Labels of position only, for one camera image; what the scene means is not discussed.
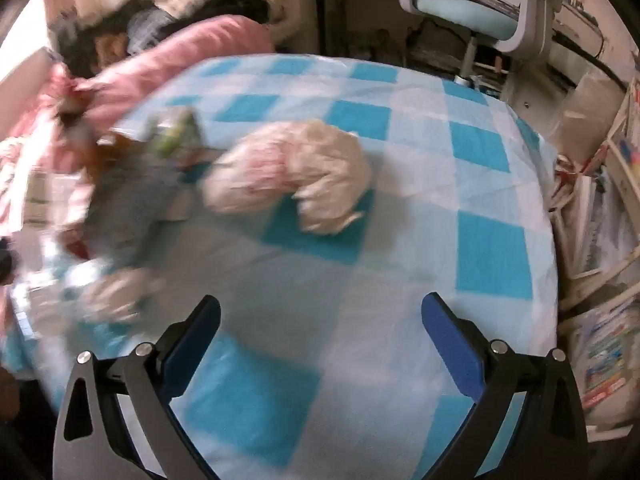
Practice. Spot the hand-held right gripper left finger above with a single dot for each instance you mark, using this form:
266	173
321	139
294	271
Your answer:
192	345

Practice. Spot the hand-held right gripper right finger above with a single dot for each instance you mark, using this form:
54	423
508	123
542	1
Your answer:
450	340

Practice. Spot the green snack packet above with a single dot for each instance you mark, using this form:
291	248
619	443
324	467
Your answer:
175	132

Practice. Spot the white paper bag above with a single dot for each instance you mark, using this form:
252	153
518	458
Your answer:
310	160

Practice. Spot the blue checkered tablecloth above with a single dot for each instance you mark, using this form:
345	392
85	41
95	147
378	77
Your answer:
350	285

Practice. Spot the white bookshelf with books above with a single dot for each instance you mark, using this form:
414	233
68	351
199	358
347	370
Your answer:
605	360

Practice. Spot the white book rack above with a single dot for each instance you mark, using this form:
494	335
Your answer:
620	170

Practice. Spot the pink blanket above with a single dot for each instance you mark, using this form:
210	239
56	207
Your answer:
200	45

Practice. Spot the brown cloth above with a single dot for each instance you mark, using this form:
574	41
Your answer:
107	47

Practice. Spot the blue denim clothing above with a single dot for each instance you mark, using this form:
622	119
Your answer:
150	25

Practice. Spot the black clothing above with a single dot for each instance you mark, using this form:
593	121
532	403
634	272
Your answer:
85	40

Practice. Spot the grey and blue office chair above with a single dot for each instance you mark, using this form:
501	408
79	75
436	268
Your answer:
465	10

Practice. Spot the white desk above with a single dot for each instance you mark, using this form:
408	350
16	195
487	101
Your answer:
585	10

